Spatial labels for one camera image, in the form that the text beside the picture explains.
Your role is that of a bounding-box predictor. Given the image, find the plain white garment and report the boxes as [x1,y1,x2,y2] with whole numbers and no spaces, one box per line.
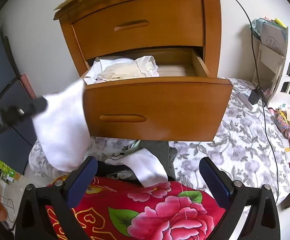
[32,79,90,172]

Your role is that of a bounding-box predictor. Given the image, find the white small cloth with label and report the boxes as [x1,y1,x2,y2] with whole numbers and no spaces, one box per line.
[105,148,168,187]

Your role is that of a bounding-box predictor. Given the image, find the grey socks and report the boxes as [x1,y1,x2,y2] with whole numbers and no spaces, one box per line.
[125,140,178,181]

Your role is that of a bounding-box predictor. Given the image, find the wooden drawer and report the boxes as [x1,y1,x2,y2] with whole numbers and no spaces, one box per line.
[73,0,204,59]
[83,48,233,141]

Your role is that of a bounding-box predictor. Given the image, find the cream white lace garment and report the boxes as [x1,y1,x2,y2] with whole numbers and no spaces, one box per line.
[97,56,159,81]

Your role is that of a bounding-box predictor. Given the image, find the dark blue cabinet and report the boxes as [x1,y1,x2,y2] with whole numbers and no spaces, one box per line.
[0,31,36,174]

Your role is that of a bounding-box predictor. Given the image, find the red floral cushion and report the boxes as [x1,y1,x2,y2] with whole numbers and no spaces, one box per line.
[45,175,227,240]

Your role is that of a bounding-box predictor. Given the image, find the floral grey white quilt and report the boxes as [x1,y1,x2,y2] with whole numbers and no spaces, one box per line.
[29,79,290,203]

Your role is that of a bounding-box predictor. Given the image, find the pink board by cabinet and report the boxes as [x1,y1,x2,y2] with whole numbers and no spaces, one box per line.
[20,74,37,99]

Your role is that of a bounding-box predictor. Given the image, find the white power strip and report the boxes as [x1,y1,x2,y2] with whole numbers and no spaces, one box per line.
[238,92,258,112]

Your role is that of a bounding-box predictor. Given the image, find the black power adapter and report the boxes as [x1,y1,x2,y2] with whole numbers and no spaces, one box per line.
[248,86,262,105]

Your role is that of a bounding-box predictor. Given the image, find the white cutout magazine rack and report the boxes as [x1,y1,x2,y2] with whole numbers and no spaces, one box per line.
[252,18,290,109]

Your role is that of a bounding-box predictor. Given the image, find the wooden nightstand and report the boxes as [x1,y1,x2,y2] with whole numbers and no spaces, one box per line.
[53,0,222,81]

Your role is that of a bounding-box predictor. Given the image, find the black charger cable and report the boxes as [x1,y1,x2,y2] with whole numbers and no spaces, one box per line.
[220,0,280,203]

